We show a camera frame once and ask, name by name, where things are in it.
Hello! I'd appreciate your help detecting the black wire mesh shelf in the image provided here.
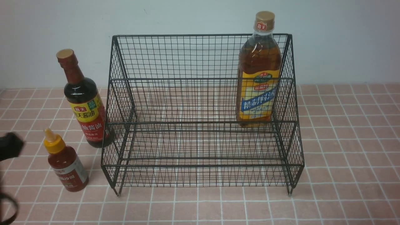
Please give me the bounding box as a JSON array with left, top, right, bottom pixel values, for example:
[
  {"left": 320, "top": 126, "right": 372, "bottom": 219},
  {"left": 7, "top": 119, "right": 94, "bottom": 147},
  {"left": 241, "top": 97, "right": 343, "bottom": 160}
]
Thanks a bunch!
[{"left": 101, "top": 34, "right": 305, "bottom": 195}]

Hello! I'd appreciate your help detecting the dark soy sauce bottle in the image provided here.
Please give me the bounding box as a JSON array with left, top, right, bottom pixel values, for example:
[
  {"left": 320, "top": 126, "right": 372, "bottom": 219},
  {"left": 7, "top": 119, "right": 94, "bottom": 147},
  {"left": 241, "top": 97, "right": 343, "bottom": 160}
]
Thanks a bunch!
[{"left": 56, "top": 49, "right": 115, "bottom": 148}]

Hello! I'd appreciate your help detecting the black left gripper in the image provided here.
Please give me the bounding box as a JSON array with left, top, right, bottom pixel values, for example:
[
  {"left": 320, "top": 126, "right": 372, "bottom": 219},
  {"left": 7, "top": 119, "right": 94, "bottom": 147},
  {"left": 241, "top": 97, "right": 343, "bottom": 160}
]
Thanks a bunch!
[{"left": 0, "top": 132, "right": 25, "bottom": 162}]

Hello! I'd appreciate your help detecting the large amber cooking wine bottle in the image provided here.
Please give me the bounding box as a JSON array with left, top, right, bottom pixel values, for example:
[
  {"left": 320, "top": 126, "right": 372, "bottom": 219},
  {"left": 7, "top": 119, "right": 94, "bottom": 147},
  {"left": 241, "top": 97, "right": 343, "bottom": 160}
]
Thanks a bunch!
[{"left": 235, "top": 11, "right": 282, "bottom": 127}]

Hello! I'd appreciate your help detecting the small red chili sauce bottle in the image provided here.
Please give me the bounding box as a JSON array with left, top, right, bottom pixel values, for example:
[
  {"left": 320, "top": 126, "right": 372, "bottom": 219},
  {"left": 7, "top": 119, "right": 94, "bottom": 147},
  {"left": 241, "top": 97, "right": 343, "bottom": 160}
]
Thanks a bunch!
[{"left": 43, "top": 128, "right": 89, "bottom": 192}]

